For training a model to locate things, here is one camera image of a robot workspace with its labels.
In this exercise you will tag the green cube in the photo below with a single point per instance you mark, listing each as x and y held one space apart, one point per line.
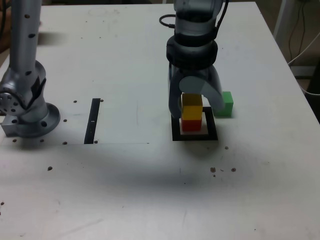
228 107

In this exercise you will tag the yellow cube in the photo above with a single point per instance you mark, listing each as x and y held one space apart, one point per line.
191 112

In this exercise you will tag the black tape strip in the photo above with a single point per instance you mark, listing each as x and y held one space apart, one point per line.
92 122

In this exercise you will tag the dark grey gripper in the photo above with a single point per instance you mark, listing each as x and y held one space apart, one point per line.
192 72

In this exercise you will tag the white metal frame post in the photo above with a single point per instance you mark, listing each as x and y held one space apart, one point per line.
281 20

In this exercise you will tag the black tape square outline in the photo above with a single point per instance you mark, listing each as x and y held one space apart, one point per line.
212 130

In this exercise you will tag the red cube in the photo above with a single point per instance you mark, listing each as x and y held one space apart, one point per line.
191 126

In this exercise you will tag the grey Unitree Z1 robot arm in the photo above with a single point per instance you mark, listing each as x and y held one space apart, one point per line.
192 25

